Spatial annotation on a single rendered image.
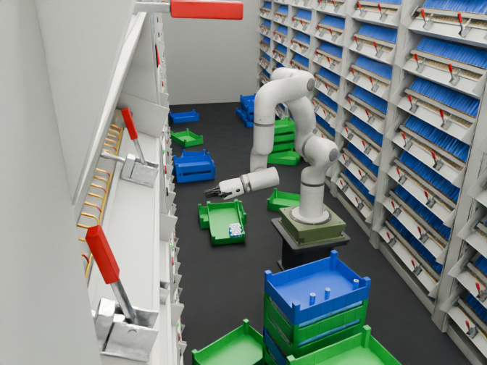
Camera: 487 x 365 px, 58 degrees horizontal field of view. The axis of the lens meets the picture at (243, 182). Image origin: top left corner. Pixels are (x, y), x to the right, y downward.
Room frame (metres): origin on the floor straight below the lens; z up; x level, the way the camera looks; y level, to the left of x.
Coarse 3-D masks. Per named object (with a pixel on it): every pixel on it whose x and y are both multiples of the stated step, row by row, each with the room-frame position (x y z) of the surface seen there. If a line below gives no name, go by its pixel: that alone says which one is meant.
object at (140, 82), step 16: (144, 32) 0.67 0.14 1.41; (144, 48) 0.67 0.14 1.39; (144, 64) 0.66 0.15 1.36; (128, 80) 0.66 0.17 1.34; (144, 80) 0.66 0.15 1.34; (144, 96) 0.66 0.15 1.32; (160, 144) 0.69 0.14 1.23; (160, 160) 0.67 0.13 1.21; (160, 176) 0.67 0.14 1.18; (160, 192) 0.67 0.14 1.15; (160, 208) 0.67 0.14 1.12; (176, 336) 0.67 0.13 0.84
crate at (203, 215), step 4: (200, 204) 2.68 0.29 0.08; (240, 204) 2.72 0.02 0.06; (200, 208) 2.67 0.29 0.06; (204, 208) 2.69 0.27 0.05; (240, 208) 2.72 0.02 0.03; (200, 212) 2.67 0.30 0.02; (204, 212) 2.69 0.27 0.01; (240, 212) 2.70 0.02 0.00; (200, 216) 2.65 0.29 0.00; (204, 216) 2.65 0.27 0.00; (244, 216) 2.54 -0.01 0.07; (200, 220) 2.51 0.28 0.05; (204, 220) 2.59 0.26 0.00; (208, 220) 2.59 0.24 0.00; (244, 220) 2.54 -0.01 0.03; (200, 224) 2.53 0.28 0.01; (204, 224) 2.49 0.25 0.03; (208, 224) 2.50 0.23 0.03; (244, 224) 2.54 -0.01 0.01; (204, 228) 2.49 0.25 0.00
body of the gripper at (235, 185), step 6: (228, 180) 1.82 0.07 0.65; (234, 180) 1.81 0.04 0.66; (240, 180) 1.79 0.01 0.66; (222, 186) 1.78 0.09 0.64; (228, 186) 1.76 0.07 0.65; (234, 186) 1.76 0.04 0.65; (240, 186) 1.76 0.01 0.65; (222, 192) 1.76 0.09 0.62; (234, 192) 1.75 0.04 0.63; (240, 192) 1.75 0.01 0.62; (228, 198) 1.74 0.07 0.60
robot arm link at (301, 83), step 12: (300, 72) 1.86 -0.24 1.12; (276, 84) 1.83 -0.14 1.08; (288, 84) 1.82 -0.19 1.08; (300, 84) 1.82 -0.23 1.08; (312, 84) 1.83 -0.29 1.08; (264, 96) 1.79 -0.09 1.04; (276, 96) 1.81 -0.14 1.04; (288, 96) 1.83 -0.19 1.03; (300, 96) 1.83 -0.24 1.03; (264, 108) 1.78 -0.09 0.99; (264, 120) 1.78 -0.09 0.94
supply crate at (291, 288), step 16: (336, 256) 1.37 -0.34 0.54; (288, 272) 1.30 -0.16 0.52; (304, 272) 1.33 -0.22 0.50; (320, 272) 1.36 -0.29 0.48; (336, 272) 1.36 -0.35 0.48; (352, 272) 1.29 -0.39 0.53; (272, 288) 1.21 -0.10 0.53; (288, 288) 1.26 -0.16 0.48; (304, 288) 1.26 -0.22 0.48; (320, 288) 1.26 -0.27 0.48; (336, 288) 1.26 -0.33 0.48; (368, 288) 1.21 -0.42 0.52; (288, 304) 1.12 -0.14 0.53; (304, 304) 1.18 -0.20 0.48; (320, 304) 1.12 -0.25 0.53; (336, 304) 1.15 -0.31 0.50; (304, 320) 1.10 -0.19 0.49
